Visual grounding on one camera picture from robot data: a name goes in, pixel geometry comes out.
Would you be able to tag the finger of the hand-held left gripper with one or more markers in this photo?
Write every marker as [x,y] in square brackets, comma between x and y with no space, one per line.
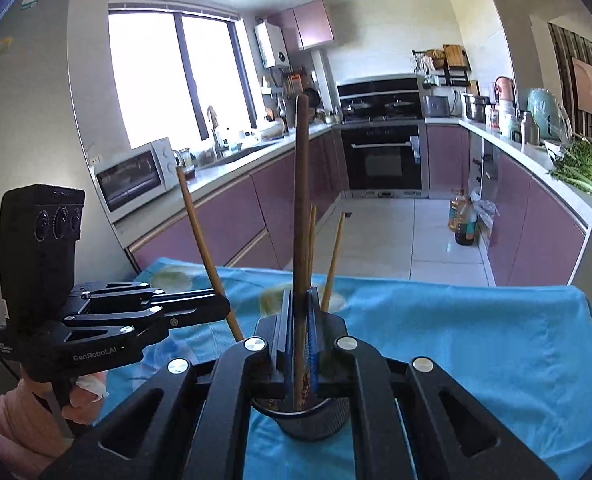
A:
[185,297]
[195,316]

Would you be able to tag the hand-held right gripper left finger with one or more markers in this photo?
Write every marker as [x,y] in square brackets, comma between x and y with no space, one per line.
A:
[289,345]

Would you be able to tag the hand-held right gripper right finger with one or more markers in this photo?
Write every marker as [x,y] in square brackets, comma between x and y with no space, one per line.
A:
[314,345]

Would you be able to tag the floral-tipped wooden chopstick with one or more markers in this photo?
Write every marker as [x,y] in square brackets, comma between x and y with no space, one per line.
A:
[335,255]
[302,185]
[312,240]
[195,225]

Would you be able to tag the black mesh utensil holder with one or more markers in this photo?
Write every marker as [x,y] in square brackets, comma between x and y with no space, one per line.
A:
[311,422]

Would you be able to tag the person's left hand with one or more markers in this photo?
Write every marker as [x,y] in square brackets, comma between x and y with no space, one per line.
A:
[89,387]

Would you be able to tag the purple base cabinets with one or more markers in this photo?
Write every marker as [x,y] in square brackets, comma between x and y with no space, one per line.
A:
[256,205]
[526,220]

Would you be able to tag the white microwave oven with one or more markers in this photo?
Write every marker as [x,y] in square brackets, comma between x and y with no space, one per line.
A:
[130,175]

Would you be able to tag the grey refrigerator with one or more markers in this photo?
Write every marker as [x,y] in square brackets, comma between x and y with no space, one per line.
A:
[25,135]

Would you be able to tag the glass jar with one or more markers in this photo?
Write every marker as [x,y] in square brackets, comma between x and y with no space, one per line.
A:
[185,165]

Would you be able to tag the blue printed tablecloth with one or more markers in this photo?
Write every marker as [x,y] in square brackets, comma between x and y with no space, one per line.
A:
[476,340]

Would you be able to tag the chrome sink faucet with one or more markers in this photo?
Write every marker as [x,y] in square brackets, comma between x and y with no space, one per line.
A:
[214,130]

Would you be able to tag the cooking oil bottle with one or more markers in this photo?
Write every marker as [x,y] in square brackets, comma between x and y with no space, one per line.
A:
[467,225]
[457,212]

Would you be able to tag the black built-in oven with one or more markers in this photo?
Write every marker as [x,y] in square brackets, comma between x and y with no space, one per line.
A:
[381,155]

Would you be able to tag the kitchen window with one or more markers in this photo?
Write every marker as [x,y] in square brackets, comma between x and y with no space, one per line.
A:
[175,75]

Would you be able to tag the black range hood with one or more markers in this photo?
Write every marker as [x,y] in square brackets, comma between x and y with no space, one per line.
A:
[378,89]

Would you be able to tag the silver metal container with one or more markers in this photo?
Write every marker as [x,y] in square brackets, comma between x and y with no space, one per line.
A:
[436,106]

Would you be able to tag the stainless steel pot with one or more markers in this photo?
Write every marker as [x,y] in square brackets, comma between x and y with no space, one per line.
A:
[476,107]

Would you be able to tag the steel thermos bottle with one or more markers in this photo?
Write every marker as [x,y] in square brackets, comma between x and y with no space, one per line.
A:
[529,129]

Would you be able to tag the pink kettle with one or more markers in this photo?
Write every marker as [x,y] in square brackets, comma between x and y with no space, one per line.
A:
[505,91]

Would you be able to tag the wooden cutting board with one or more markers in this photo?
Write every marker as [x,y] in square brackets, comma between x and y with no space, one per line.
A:
[456,56]

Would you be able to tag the bunch of green vegetables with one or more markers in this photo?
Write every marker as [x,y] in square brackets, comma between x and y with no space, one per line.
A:
[583,167]

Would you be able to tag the pale green kitchen appliance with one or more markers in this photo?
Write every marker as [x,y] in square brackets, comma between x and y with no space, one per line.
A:
[546,112]

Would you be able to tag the white wall water heater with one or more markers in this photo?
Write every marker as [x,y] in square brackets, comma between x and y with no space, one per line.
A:
[272,45]

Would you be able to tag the purple wall cabinet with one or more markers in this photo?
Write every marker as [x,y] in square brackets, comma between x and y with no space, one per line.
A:
[311,25]

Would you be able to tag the black wall rack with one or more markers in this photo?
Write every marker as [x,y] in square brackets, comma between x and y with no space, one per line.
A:
[456,77]

